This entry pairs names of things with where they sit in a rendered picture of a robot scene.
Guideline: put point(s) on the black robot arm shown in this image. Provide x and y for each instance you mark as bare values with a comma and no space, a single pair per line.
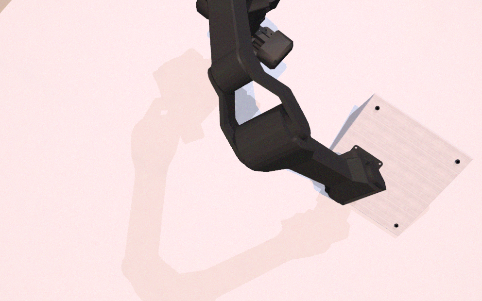
280,137

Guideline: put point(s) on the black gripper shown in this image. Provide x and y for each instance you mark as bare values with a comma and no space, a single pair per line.
269,47

